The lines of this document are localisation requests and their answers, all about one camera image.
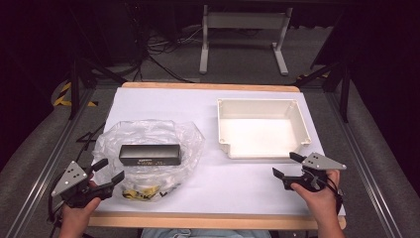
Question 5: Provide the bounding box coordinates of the white plastic container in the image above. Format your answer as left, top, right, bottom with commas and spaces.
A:
216, 97, 313, 161

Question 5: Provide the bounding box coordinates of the black rectangular box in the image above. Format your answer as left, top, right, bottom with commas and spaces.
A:
118, 143, 182, 167

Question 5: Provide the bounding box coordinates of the floor cables bundle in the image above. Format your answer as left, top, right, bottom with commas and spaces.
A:
131, 24, 206, 84

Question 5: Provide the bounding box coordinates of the yellow black floor tape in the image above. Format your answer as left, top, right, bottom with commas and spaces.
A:
52, 80, 99, 108

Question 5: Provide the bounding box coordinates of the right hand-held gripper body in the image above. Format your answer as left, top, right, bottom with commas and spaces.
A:
282, 152, 348, 193

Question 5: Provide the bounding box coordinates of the person's left hand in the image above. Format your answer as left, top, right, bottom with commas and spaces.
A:
60, 179, 102, 232

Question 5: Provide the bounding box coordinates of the clear plastic bag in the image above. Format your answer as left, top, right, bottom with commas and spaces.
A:
92, 119, 206, 202

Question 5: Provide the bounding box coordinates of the black tripod stand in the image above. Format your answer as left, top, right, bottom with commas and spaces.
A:
293, 61, 352, 124
67, 56, 129, 121

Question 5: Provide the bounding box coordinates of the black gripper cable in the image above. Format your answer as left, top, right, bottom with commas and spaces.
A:
324, 178, 345, 216

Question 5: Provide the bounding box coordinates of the aluminium rail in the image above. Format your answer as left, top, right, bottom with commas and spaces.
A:
5, 88, 97, 238
324, 91, 404, 238

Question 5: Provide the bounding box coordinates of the white metal stand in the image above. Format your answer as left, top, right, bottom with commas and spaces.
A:
198, 4, 294, 76

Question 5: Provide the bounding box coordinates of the white paper sheet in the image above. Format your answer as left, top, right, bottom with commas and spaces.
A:
94, 86, 347, 217

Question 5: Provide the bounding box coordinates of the person's right hand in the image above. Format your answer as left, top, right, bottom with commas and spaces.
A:
289, 169, 342, 226

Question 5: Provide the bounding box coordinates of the wooden table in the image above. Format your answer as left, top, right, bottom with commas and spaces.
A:
87, 81, 348, 231

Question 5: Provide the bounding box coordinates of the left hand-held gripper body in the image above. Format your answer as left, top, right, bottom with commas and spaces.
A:
51, 160, 114, 209

